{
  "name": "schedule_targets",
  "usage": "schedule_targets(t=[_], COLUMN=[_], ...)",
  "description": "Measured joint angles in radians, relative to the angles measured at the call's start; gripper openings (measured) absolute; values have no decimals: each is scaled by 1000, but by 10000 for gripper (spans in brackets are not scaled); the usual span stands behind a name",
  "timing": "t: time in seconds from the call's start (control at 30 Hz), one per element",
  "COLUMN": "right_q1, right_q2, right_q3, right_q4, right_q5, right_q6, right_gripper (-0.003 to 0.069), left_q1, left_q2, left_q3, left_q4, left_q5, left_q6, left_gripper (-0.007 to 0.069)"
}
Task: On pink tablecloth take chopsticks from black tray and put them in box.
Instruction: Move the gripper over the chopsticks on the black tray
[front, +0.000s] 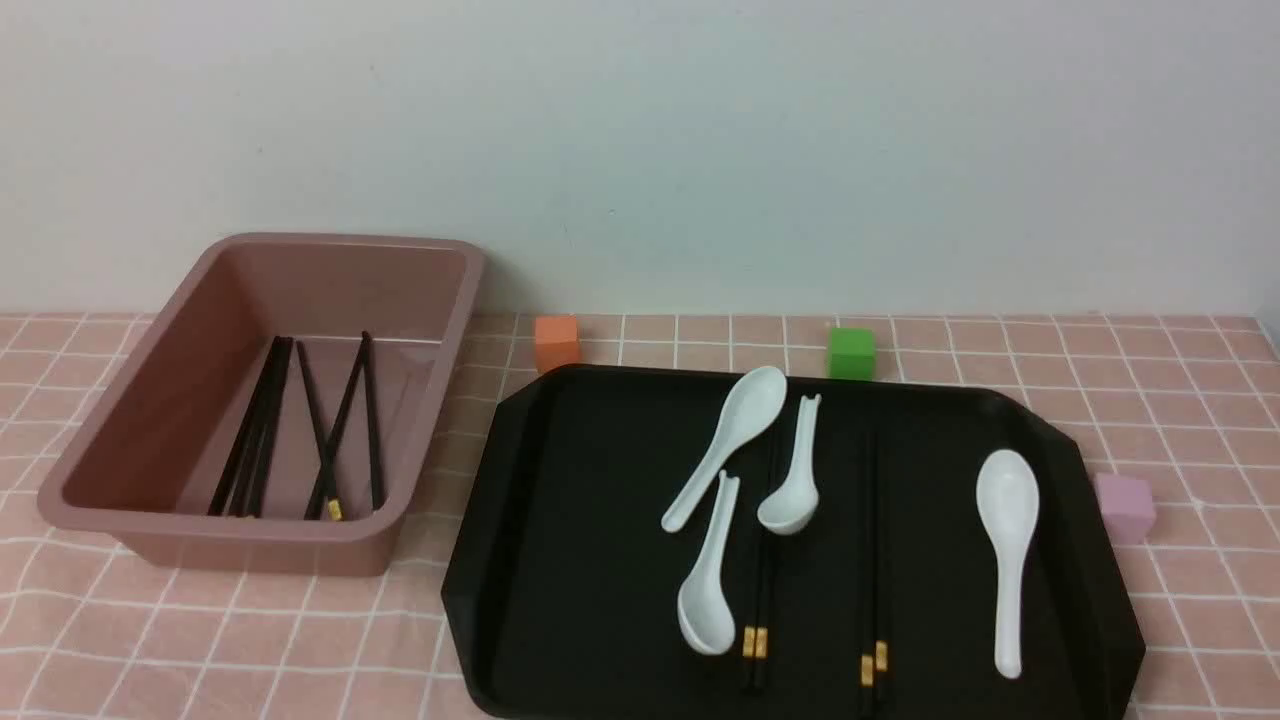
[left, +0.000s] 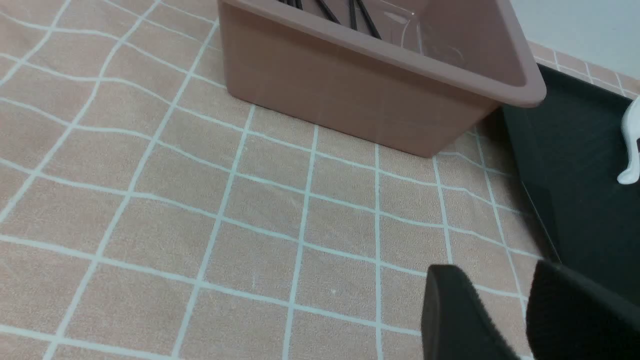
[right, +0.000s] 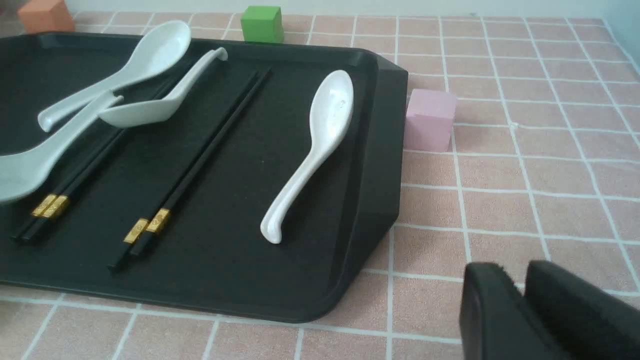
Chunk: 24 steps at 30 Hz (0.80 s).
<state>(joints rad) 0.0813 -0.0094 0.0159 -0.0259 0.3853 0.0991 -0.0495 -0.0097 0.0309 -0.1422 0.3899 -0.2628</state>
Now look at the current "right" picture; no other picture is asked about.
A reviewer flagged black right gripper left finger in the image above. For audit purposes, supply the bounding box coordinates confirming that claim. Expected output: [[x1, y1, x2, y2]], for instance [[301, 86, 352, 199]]
[[459, 262, 570, 360]]

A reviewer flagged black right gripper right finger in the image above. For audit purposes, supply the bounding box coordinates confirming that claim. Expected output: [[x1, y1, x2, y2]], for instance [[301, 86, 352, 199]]
[[525, 260, 640, 360]]

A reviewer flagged pink checkered tablecloth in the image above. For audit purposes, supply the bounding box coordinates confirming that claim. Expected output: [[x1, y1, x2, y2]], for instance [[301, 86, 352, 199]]
[[1, 14, 640, 360]]

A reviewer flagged pink cube block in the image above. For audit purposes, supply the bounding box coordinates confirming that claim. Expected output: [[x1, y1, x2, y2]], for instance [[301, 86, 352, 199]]
[[403, 88, 458, 153]]

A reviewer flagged black plastic tray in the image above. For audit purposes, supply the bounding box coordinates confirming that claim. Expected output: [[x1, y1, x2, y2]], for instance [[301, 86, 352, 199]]
[[0, 39, 409, 322]]

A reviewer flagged white ceramic spoon right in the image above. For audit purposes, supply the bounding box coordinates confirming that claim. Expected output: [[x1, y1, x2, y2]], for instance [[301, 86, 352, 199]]
[[260, 70, 354, 244]]

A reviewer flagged white ceramic spoon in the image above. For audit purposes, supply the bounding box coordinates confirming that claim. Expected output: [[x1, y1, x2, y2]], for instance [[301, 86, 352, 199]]
[[38, 20, 192, 133], [0, 91, 124, 205], [260, 70, 354, 244], [98, 47, 228, 129]]

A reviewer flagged black chopstick gold band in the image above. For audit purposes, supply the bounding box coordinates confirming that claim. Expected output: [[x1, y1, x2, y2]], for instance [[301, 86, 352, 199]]
[[107, 67, 271, 273], [20, 75, 188, 245], [129, 68, 273, 258], [11, 75, 181, 241]]

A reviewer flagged green cube block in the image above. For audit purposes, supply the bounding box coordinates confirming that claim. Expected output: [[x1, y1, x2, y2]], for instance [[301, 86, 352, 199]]
[[240, 6, 285, 44]]

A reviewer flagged white ceramic spoon middle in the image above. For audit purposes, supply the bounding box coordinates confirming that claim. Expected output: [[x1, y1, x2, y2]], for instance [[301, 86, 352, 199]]
[[98, 47, 228, 129]]

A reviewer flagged white ceramic spoon top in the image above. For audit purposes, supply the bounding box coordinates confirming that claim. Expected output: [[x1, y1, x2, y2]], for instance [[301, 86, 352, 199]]
[[38, 20, 192, 133]]

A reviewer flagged white ceramic spoon left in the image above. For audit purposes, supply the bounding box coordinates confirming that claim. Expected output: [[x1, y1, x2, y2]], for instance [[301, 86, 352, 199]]
[[0, 91, 124, 205]]

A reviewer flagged orange cube block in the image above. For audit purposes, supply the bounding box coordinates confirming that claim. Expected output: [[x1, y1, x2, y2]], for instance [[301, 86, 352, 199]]
[[17, 0, 76, 34]]

